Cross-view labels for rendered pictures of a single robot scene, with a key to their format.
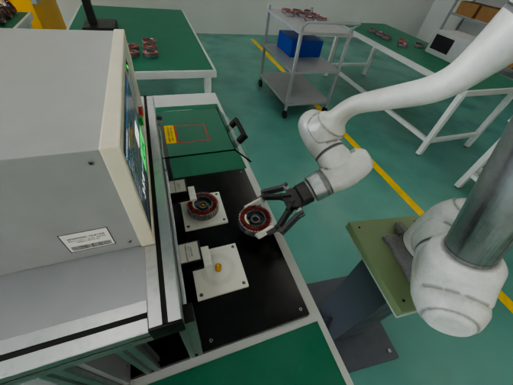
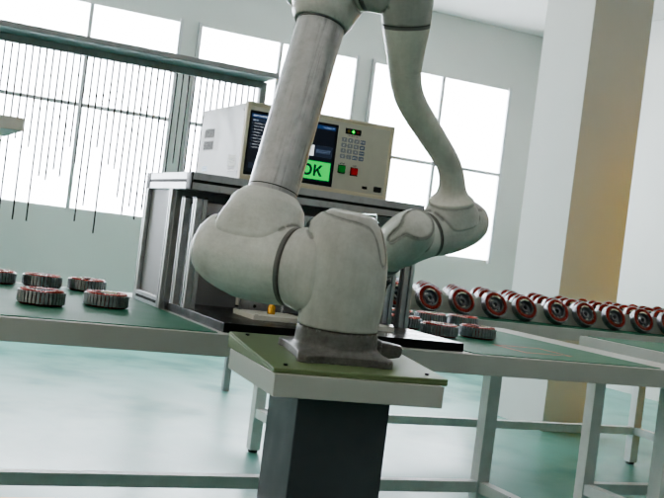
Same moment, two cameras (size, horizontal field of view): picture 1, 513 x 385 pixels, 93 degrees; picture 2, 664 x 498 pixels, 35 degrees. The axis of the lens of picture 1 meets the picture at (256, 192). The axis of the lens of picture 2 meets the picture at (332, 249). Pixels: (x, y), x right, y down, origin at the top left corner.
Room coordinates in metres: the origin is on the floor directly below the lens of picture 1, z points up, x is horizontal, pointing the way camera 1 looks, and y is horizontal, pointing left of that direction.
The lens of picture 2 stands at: (0.50, -2.58, 0.98)
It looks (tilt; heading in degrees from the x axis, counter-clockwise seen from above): 0 degrees down; 91
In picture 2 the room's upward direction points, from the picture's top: 7 degrees clockwise
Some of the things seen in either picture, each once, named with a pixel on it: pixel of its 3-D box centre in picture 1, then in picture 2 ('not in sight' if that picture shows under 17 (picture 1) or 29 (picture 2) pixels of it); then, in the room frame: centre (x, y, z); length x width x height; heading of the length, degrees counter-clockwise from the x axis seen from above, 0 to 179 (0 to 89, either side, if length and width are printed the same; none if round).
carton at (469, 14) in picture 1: (473, 9); not in sight; (6.68, -3.83, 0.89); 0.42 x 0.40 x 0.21; 24
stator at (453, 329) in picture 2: not in sight; (439, 329); (0.80, 0.48, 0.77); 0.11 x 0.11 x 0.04
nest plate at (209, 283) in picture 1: (217, 270); (270, 316); (0.34, 0.08, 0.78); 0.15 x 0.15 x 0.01; 26
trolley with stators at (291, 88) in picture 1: (299, 60); not in sight; (3.21, -0.26, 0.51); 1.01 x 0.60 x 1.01; 26
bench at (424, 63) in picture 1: (398, 79); not in sight; (3.50, -1.62, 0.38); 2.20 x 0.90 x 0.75; 26
